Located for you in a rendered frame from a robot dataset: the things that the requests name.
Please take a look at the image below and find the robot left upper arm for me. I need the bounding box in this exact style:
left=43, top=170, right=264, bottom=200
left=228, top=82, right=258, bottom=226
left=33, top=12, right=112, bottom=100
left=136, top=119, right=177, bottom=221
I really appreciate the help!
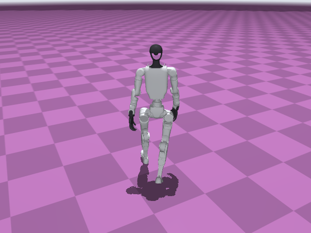
left=134, top=67, right=145, bottom=96

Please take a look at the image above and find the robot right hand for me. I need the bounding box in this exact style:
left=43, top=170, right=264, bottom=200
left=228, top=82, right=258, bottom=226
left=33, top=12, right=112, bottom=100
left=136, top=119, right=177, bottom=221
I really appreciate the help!
left=170, top=106, right=179, bottom=122

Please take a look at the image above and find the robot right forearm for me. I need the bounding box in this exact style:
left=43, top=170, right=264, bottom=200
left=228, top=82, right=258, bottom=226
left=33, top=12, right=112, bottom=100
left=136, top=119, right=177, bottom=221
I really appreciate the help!
left=172, top=87, right=180, bottom=109

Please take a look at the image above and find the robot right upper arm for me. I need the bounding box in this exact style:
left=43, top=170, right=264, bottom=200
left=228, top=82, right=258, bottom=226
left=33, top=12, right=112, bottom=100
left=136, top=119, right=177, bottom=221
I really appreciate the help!
left=167, top=67, right=178, bottom=94

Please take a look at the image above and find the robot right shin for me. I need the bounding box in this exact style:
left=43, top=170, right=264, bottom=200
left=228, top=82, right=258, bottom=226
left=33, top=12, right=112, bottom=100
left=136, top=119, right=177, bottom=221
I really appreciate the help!
left=157, top=143, right=168, bottom=178

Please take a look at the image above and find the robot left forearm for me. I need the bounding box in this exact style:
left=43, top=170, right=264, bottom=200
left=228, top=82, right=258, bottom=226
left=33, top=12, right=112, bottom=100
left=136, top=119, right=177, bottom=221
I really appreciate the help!
left=128, top=89, right=138, bottom=115

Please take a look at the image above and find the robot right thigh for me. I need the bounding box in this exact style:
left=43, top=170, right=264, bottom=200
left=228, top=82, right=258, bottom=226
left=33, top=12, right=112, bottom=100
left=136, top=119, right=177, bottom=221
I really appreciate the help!
left=159, top=109, right=173, bottom=152

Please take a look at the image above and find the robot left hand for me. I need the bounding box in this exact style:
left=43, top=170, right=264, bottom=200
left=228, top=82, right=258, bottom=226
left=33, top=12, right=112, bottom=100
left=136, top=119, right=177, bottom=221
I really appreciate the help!
left=128, top=110, right=136, bottom=131

